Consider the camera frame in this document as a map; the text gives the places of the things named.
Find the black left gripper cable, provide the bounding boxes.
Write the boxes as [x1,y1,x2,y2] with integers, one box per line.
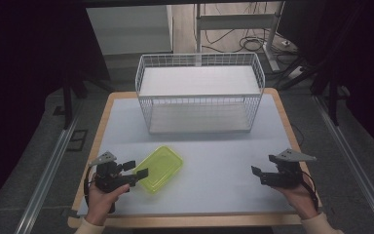
[83,165,95,204]

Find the person's left hand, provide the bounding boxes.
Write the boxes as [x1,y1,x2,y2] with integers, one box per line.
[84,174,131,226]

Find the black stand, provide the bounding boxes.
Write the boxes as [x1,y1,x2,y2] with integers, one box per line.
[278,57,344,127]
[60,72,115,131]

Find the aluminium rail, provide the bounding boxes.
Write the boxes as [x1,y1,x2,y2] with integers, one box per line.
[14,111,81,234]
[314,95,374,234]

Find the black floor cables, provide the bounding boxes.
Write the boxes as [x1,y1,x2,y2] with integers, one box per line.
[202,28,301,66]

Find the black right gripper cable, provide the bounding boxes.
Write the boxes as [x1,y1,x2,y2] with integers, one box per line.
[301,170,319,211]

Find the white power strip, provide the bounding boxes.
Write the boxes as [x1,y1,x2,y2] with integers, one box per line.
[286,65,307,81]

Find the white metal desk frame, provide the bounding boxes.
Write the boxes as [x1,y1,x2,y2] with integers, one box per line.
[194,0,287,73]

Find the yellow-green plastic container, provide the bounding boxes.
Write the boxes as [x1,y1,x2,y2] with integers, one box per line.
[132,144,184,195]

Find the white cabinet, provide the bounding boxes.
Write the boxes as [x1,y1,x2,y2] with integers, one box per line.
[85,4,175,57]

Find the person's right hand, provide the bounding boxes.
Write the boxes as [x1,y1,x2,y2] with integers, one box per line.
[273,175,319,221]

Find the white wire basket rack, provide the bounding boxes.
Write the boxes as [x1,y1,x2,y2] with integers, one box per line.
[134,52,267,135]

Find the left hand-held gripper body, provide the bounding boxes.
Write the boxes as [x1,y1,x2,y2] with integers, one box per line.
[89,150,138,194]

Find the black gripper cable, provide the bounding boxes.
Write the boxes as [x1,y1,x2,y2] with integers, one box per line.
[83,165,95,204]
[301,170,319,211]

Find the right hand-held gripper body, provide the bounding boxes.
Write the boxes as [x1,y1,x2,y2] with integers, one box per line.
[260,148,318,190]

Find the dark floor plate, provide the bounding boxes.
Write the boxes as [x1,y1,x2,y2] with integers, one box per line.
[65,129,89,152]

